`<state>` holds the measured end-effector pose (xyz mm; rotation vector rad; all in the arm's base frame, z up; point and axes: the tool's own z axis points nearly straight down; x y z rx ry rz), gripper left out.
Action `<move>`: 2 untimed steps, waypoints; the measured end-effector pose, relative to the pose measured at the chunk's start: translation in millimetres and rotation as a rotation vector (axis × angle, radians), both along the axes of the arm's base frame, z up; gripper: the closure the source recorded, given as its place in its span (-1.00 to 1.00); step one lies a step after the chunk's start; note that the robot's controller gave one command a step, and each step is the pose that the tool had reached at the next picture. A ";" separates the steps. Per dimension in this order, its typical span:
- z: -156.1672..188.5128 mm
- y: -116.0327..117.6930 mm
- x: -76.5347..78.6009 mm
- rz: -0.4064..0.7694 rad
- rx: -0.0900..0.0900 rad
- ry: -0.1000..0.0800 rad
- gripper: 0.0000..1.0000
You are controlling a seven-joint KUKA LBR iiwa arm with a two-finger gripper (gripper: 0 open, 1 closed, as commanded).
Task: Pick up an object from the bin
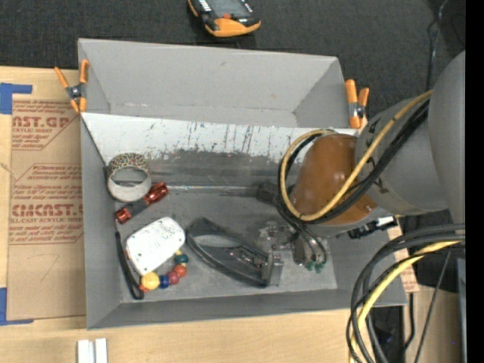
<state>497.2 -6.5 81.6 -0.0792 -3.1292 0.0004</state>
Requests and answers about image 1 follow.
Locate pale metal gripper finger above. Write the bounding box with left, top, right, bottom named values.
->
left=259, top=222, right=283, bottom=250
left=265, top=252, right=285, bottom=287

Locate black pointed flat object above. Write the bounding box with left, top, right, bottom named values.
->
left=186, top=217, right=274, bottom=288

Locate white flat device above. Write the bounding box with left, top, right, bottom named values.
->
left=125, top=216, right=187, bottom=277

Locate patterned tape roll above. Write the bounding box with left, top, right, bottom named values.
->
left=105, top=152, right=153, bottom=203

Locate grey metal bin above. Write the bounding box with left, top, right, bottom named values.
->
left=77, top=38, right=409, bottom=330

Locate brown cardboard board red print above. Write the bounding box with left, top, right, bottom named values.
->
left=0, top=65, right=420, bottom=327

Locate black cylinder on white bracket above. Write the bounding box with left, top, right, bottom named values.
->
left=346, top=215, right=399, bottom=240

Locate colourful bead ring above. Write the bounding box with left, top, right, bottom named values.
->
left=138, top=250, right=190, bottom=294

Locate black cord loop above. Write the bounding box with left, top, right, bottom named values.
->
left=114, top=231, right=146, bottom=301

